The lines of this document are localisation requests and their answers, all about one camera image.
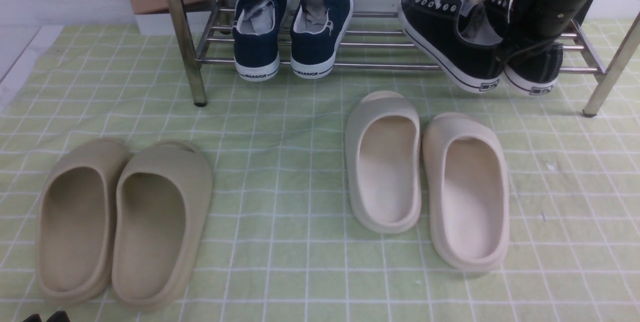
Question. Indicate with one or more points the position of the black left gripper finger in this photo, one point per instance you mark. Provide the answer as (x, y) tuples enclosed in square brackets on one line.
[(33, 318), (59, 316)]

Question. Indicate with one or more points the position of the black canvas sneaker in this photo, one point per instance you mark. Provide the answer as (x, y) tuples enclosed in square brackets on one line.
[(457, 35), (536, 73)]

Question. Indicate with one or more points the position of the metal shoe rack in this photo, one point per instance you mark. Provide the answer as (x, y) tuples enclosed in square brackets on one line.
[(381, 30)]

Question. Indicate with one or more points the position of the left tan slipper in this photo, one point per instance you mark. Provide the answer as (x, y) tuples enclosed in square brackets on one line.
[(76, 222)]

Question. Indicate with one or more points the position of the tan slipper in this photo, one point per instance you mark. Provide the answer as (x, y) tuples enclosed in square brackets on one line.
[(163, 198), (76, 222)]

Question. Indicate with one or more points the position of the right navy blue sneaker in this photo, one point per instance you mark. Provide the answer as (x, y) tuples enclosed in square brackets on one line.
[(316, 32)]

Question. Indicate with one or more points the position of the navy blue sneaker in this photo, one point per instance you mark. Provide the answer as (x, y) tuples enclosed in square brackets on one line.
[(255, 31), (316, 32)]

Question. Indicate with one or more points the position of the right tan slipper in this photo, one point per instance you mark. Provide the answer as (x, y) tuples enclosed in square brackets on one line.
[(163, 198)]

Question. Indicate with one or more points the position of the right cream slipper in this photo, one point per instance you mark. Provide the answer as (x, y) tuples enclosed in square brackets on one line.
[(468, 185)]

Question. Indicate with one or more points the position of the cream slipper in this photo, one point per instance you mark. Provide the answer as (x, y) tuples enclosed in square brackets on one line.
[(382, 138), (468, 185)]

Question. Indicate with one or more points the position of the left cream slipper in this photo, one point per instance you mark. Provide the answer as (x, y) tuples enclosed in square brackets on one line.
[(382, 138)]

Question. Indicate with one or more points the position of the left navy blue sneaker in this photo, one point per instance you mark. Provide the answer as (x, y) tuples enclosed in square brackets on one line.
[(255, 31)]

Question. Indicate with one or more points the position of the green checkered tablecloth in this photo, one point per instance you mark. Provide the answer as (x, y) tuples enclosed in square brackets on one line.
[(280, 243)]

